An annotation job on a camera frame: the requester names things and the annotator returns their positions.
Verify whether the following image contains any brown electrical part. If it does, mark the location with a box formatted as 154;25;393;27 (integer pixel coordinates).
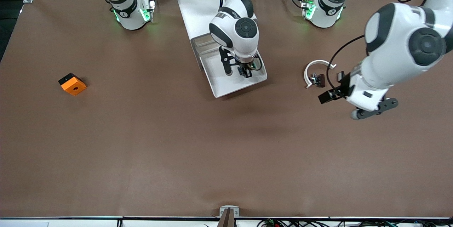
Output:
310;73;326;88

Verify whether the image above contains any white curved plastic piece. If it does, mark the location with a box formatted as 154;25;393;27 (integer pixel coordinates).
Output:
304;59;337;89

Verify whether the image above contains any brown table cover mat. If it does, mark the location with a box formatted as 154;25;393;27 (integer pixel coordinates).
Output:
0;0;453;219

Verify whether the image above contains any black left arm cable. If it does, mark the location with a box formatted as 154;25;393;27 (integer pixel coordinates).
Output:
326;0;425;91

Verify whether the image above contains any grey metal bracket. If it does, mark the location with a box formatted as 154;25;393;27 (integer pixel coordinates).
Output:
219;205;240;227

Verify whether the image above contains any orange switch box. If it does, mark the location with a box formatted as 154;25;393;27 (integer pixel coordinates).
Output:
58;73;87;96

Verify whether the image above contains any black table edge rail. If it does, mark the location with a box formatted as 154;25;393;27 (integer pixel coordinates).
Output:
0;216;453;220

